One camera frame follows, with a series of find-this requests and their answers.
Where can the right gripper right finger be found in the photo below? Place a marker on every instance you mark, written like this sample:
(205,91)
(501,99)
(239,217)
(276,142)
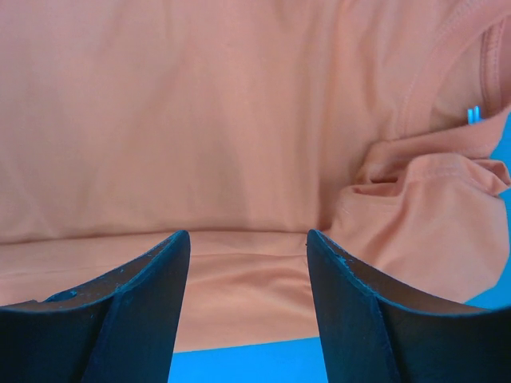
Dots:
(374,328)

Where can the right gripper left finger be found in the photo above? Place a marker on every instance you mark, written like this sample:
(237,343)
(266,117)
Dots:
(118,327)

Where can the orange t shirt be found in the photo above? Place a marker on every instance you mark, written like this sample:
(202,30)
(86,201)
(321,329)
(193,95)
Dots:
(247,124)

